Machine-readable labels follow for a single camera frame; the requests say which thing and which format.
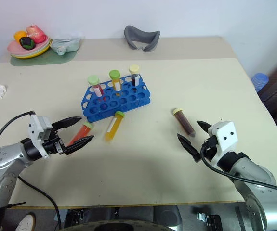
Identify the orange toy fruit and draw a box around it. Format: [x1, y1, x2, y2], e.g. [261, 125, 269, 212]
[13, 30, 28, 42]

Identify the black metal bracket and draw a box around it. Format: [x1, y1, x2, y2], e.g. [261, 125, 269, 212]
[196, 211, 223, 231]
[65, 208, 92, 228]

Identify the yellow plate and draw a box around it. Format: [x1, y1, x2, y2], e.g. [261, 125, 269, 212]
[10, 40, 52, 60]

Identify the grey foam face pad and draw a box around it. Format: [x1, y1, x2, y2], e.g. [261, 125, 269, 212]
[124, 25, 161, 53]

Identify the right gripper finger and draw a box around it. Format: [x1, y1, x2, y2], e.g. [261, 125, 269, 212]
[196, 120, 211, 133]
[177, 134, 200, 163]

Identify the dark liquid tube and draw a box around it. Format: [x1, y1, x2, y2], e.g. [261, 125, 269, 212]
[172, 107, 197, 138]
[129, 64, 141, 88]

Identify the pale green plastic bag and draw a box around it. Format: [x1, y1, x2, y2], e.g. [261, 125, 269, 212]
[49, 36, 83, 56]

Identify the green placemat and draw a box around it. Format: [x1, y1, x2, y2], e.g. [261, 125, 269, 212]
[10, 49, 79, 67]

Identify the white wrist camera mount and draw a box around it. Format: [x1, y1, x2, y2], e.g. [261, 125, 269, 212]
[201, 121, 239, 169]
[28, 114, 54, 159]

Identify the black zip tie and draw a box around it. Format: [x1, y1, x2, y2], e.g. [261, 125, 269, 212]
[7, 202, 27, 209]

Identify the white shoe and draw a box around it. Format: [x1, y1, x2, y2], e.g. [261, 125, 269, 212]
[15, 211, 37, 231]

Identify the pale green plate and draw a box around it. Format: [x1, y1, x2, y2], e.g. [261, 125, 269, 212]
[9, 39, 51, 58]

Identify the blue ribbed plastic object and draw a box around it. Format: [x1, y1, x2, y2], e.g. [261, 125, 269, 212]
[251, 73, 270, 93]

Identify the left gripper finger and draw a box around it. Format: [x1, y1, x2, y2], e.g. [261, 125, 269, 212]
[64, 134, 95, 155]
[51, 116, 83, 131]

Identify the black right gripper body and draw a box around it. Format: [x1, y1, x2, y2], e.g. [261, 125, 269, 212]
[200, 136, 218, 162]

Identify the black and green toy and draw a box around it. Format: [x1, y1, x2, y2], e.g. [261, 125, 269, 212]
[19, 36, 36, 50]

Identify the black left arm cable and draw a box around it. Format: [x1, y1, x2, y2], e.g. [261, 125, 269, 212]
[0, 110, 62, 231]

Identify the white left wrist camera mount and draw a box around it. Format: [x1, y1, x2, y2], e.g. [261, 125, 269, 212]
[28, 114, 54, 159]

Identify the silver rounded housing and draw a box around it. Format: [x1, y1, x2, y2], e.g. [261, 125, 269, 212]
[152, 205, 184, 228]

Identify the blue test tube rack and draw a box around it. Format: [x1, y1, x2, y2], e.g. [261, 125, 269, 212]
[81, 74, 152, 122]

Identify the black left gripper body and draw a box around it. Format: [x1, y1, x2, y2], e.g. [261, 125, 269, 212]
[43, 129, 68, 156]

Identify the pink plate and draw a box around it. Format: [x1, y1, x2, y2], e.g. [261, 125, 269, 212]
[7, 35, 50, 54]

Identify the orange liquid tube, green cap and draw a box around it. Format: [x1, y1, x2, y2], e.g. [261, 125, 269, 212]
[66, 121, 94, 147]

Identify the pink toy peach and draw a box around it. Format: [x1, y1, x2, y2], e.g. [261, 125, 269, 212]
[26, 24, 45, 44]

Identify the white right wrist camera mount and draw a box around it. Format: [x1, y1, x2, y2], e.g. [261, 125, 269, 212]
[201, 121, 239, 169]

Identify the red liquid tube, light-green cap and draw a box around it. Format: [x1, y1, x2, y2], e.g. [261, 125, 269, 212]
[87, 75, 105, 97]

